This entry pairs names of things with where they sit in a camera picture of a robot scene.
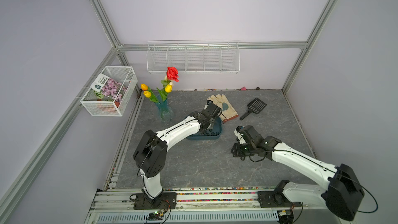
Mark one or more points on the white wire wall shelf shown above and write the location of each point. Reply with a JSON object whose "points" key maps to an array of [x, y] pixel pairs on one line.
{"points": [[194, 56]]}

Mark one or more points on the beige work glove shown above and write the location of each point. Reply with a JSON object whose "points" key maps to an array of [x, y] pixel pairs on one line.
{"points": [[228, 112]]}

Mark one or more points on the yellow tulip upper left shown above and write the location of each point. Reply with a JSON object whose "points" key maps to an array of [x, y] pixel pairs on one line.
{"points": [[144, 87]]}

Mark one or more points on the teal plastic storage box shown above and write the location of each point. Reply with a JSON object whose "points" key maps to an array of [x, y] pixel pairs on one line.
{"points": [[203, 135]]}

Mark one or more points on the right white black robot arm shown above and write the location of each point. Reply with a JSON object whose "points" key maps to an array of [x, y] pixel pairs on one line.
{"points": [[335, 187]]}

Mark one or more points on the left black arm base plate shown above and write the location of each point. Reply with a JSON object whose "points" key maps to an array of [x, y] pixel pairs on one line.
{"points": [[165, 200]]}

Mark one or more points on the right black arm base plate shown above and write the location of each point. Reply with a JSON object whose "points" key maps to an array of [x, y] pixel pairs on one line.
{"points": [[271, 199]]}

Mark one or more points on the yellow tulip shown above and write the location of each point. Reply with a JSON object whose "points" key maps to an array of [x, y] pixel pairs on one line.
{"points": [[168, 88], [147, 94], [144, 87]]}

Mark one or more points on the red artificial rose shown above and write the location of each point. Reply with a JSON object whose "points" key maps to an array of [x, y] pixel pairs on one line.
{"points": [[172, 74]]}

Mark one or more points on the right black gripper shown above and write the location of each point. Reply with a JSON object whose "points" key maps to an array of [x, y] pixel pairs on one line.
{"points": [[236, 151]]}

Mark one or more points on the black slotted plastic scoop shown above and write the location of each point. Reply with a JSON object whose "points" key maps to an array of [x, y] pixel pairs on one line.
{"points": [[255, 106]]}

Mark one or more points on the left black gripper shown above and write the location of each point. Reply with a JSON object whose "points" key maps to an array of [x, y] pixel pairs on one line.
{"points": [[212, 123]]}

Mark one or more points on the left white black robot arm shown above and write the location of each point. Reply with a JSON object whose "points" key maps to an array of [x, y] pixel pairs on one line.
{"points": [[151, 152]]}

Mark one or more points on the yellow tulip right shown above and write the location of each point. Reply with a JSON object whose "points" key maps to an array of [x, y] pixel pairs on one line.
{"points": [[168, 88]]}

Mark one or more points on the aluminium front rail frame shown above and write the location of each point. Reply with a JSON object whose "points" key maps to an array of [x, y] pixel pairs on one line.
{"points": [[233, 205]]}

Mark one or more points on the purple flower seed packet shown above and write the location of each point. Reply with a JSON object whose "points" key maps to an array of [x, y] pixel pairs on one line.
{"points": [[105, 87]]}

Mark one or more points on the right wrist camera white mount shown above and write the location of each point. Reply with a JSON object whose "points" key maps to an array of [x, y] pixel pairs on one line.
{"points": [[239, 137]]}

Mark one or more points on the teal glass flower vase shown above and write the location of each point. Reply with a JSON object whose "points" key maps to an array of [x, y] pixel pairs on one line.
{"points": [[166, 114]]}

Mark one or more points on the white wire side basket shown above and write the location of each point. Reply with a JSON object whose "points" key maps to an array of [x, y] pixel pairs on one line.
{"points": [[105, 108]]}

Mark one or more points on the yellow tulip lower left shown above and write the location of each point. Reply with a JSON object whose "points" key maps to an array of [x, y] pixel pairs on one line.
{"points": [[147, 94]]}

